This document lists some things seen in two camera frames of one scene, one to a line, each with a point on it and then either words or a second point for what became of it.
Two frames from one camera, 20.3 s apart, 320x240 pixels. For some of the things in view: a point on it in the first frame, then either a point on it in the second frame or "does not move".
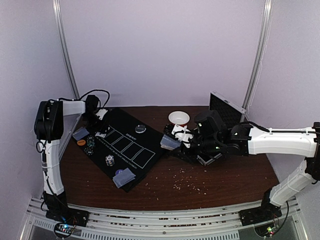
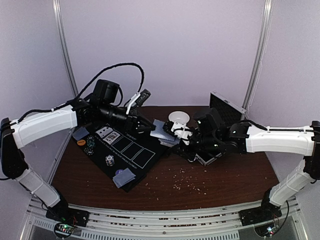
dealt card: (123, 177) does not move
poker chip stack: (90, 141) does not move
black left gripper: (102, 127) -> (132, 121)
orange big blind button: (81, 142) does not move
